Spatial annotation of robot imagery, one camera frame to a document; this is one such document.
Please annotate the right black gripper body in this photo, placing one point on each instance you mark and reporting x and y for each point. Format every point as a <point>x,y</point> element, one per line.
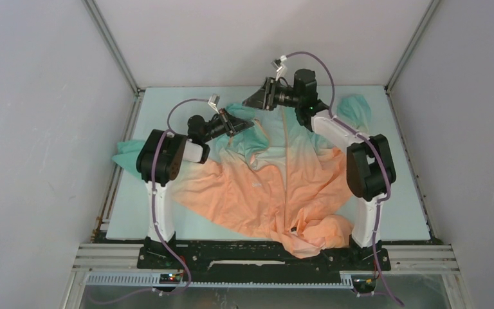
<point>278,96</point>

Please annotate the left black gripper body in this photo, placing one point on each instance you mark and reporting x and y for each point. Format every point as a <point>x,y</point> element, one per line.
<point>218,127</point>

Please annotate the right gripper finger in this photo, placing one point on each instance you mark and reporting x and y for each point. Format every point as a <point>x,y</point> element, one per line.
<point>261,94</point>
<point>255,105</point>

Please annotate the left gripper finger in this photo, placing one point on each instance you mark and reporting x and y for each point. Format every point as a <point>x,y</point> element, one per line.
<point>231,119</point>
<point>240,126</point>

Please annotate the teal and orange jacket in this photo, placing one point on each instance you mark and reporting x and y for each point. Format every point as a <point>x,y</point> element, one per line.
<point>275,180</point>

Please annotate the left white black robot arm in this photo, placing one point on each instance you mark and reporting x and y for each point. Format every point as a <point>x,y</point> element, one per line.
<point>159,163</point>

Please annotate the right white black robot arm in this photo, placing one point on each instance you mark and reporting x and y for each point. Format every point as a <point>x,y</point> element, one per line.
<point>370,169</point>

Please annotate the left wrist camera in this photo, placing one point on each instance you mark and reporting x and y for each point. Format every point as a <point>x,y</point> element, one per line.
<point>213,102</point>

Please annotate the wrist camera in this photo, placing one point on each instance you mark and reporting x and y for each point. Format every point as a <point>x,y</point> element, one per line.
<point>213,102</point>
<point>280,67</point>

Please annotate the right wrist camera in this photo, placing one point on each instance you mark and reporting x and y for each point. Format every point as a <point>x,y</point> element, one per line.
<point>280,67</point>

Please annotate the grey slotted cable duct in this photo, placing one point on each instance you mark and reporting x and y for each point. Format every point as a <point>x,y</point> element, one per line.
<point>158,280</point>

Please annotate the aluminium frame rail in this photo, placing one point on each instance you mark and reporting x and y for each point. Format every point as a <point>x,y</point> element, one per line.
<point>407,258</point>

